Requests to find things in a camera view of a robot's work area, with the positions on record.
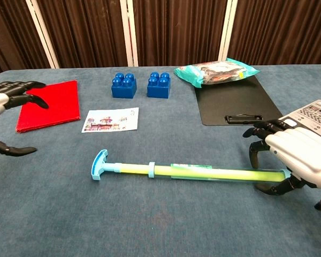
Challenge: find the long yellow-blue tube tool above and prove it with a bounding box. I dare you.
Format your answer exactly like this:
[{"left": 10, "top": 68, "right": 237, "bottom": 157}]
[{"left": 90, "top": 149, "right": 292, "bottom": 186}]

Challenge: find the blue felt table cover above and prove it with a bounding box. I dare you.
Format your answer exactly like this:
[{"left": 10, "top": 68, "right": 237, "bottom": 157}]
[{"left": 0, "top": 64, "right": 321, "bottom": 257}]

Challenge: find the blue four-stud building block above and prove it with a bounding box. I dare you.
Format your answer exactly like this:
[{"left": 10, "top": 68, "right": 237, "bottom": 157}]
[
  {"left": 111, "top": 72, "right": 137, "bottom": 100},
  {"left": 147, "top": 71, "right": 172, "bottom": 99}
]

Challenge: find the printed postcard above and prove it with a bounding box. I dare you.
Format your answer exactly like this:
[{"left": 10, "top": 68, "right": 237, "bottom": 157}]
[{"left": 81, "top": 107, "right": 140, "bottom": 133}]

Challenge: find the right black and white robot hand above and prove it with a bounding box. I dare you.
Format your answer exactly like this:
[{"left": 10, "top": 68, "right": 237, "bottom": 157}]
[{"left": 242, "top": 119, "right": 321, "bottom": 195}]

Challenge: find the red notebook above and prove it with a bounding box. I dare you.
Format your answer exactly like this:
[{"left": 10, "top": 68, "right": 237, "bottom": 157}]
[{"left": 15, "top": 80, "right": 81, "bottom": 134}]

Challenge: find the dark folding screen panel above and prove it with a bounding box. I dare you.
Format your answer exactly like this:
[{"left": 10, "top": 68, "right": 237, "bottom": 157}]
[
  {"left": 25, "top": 0, "right": 139, "bottom": 69},
  {"left": 219, "top": 0, "right": 321, "bottom": 66},
  {"left": 0, "top": 0, "right": 60, "bottom": 78},
  {"left": 120, "top": 0, "right": 236, "bottom": 67}
]

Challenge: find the teal snack packet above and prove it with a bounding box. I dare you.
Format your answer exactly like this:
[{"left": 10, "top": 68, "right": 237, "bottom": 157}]
[{"left": 173, "top": 57, "right": 261, "bottom": 88}]

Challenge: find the black clipboard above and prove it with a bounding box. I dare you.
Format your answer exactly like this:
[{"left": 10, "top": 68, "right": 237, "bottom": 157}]
[{"left": 194, "top": 75, "right": 284, "bottom": 126}]

